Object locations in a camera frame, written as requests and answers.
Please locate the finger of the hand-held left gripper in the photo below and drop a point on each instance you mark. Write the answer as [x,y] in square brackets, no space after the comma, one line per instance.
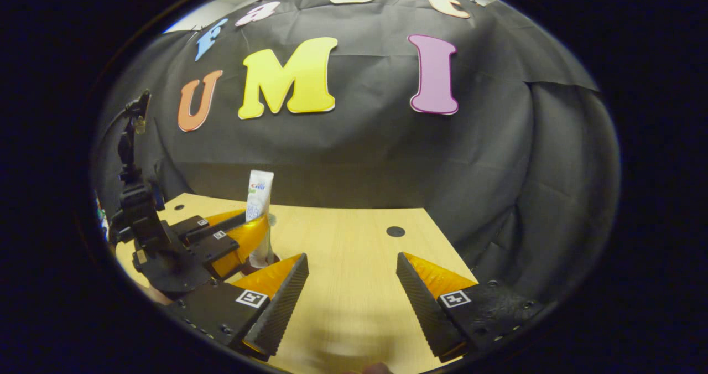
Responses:
[191,229]
[218,248]

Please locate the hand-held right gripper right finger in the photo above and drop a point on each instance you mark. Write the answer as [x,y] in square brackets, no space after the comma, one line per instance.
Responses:
[420,302]

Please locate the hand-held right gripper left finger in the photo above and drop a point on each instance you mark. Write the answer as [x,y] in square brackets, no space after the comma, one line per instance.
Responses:
[282,307]

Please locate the beige cup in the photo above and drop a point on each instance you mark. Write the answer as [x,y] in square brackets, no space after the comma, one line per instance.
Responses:
[274,261]

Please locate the white toothpaste tube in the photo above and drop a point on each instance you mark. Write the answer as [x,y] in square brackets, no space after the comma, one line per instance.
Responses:
[259,197]

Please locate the wooden desktop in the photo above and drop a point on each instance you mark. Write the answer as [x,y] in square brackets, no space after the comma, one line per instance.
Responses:
[348,263]

